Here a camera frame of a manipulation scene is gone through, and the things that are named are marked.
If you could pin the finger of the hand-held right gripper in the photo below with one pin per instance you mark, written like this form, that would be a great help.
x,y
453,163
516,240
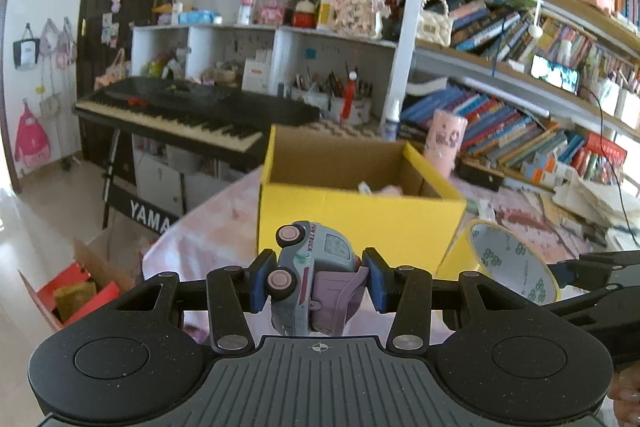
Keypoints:
x,y
562,274
595,307

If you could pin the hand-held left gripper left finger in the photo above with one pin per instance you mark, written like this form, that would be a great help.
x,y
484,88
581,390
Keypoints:
x,y
260,282

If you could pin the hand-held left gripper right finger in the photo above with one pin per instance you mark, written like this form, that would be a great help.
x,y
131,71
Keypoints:
x,y
376,282

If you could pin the grey purple toy truck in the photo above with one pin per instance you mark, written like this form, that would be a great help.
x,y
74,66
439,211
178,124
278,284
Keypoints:
x,y
310,267

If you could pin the yellow tape roll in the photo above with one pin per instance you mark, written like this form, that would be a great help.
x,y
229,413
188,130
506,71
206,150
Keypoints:
x,y
500,257

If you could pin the yellow cardboard box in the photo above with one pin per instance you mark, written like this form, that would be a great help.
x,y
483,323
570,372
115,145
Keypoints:
x,y
350,212

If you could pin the pink checked desktop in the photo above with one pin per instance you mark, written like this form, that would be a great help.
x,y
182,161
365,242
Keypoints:
x,y
225,207

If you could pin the person's right hand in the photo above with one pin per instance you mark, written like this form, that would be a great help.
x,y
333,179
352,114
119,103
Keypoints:
x,y
627,399

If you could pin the stack of loose papers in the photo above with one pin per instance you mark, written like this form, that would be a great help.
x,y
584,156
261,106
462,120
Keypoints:
x,y
590,202

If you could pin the blue orange white box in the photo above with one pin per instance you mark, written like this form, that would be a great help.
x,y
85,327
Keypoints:
x,y
547,162
535,174

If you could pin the brown black box with holes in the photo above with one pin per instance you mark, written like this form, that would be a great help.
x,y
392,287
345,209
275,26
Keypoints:
x,y
480,177

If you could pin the black keyboard stand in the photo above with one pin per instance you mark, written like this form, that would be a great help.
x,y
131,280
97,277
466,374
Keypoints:
x,y
145,214

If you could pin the red printed box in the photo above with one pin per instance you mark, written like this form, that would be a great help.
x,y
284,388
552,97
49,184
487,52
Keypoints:
x,y
607,147

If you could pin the white drawer cabinet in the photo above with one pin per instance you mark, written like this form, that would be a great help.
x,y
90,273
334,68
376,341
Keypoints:
x,y
160,182

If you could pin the pink humidifier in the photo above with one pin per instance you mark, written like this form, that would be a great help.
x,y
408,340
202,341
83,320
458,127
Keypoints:
x,y
445,147

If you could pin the row of colourful books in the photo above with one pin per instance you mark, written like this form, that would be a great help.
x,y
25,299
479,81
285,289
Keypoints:
x,y
490,127
500,27

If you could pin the white pen holder with brushes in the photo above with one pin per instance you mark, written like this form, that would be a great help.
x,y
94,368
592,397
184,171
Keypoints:
x,y
307,94
352,104

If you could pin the cardboard box with red contents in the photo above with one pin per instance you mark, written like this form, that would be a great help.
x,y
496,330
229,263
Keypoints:
x,y
75,292

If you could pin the black keyboard piano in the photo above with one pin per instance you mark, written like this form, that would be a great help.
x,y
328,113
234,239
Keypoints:
x,y
190,107

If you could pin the small black screen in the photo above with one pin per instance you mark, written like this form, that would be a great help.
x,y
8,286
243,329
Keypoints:
x,y
555,72

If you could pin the white box with red label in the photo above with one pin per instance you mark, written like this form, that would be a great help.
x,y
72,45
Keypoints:
x,y
256,77

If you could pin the white cubby shelf unit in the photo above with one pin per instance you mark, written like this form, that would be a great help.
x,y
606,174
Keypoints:
x,y
210,39

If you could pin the white quilted pearl handbag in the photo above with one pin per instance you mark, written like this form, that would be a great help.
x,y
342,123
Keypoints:
x,y
435,24

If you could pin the pink backpack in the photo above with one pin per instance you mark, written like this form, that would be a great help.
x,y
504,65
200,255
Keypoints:
x,y
32,142

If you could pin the red white doll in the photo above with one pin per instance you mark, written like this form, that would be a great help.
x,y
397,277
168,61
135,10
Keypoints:
x,y
304,14

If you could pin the blue tissue pack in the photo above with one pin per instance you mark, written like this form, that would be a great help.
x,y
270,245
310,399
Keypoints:
x,y
200,17

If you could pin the floral fabric bag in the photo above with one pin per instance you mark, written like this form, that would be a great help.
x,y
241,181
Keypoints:
x,y
360,9

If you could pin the white plastic bottle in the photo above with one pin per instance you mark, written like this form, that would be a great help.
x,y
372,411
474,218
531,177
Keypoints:
x,y
247,4

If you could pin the pink hanging bags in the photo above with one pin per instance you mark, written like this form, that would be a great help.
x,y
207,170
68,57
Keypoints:
x,y
57,47

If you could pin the black white tote bag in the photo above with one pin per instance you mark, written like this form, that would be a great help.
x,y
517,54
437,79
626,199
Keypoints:
x,y
26,52

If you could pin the white wooden bookshelf frame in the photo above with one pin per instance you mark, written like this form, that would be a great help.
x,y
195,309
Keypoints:
x,y
407,32

